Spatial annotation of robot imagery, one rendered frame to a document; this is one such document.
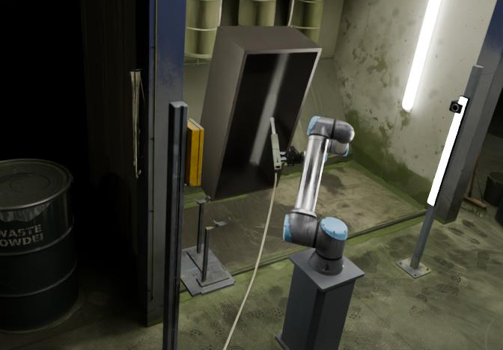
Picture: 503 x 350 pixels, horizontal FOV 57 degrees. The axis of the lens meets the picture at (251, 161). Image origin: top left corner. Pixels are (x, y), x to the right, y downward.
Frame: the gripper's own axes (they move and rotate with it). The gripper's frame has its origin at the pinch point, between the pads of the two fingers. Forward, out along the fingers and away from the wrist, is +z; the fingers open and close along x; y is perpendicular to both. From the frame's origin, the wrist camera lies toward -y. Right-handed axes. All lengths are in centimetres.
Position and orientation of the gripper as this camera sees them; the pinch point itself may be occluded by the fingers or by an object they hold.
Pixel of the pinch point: (275, 156)
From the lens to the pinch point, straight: 333.0
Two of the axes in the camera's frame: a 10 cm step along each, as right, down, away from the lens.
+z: -10.0, 0.6, -0.4
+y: 0.0, 6.4, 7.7
